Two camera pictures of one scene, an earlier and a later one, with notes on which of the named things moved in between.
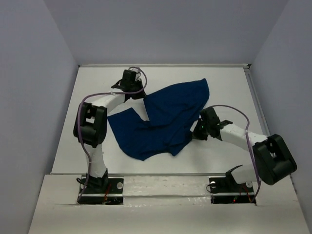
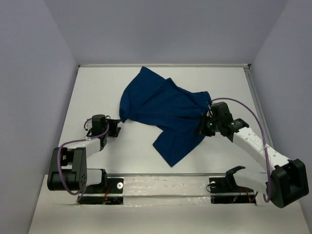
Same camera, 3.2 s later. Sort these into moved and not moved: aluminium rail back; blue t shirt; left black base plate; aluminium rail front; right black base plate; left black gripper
Moved: left black gripper; blue t shirt
Not moved: aluminium rail front; left black base plate; right black base plate; aluminium rail back
